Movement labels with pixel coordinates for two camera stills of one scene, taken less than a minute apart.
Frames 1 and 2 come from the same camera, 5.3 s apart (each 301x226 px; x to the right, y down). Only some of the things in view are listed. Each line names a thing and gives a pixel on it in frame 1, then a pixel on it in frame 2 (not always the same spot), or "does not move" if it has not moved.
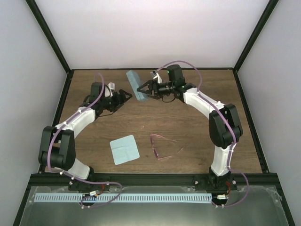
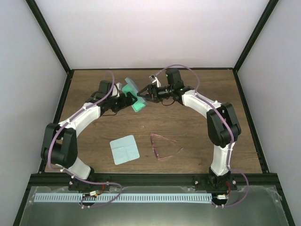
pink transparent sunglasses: [163, 147] does not move
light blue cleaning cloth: [124, 149] does not move
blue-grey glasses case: [135, 80] -> [130, 87]
